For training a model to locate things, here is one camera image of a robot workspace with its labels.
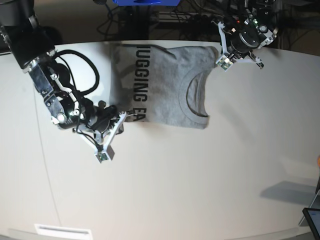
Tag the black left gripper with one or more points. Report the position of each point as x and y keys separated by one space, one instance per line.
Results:
x=242 y=54

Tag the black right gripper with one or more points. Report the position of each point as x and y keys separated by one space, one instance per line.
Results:
x=104 y=118

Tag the grey T-shirt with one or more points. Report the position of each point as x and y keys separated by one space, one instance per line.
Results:
x=161 y=85

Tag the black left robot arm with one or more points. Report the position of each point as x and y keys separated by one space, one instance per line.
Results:
x=247 y=25

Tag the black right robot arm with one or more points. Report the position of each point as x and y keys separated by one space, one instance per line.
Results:
x=36 y=54

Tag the white power strip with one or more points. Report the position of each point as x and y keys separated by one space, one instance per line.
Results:
x=194 y=17

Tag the blue plastic base block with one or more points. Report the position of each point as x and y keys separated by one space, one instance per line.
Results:
x=169 y=3

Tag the white label strip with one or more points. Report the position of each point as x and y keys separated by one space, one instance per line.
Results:
x=63 y=232

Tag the black tablet with stand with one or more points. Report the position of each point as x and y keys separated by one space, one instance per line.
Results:
x=311 y=214

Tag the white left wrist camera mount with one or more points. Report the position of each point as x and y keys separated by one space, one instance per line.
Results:
x=247 y=36

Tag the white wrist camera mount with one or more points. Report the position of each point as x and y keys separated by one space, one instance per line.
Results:
x=103 y=150
x=247 y=36

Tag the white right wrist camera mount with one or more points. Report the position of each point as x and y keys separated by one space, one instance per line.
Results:
x=103 y=150

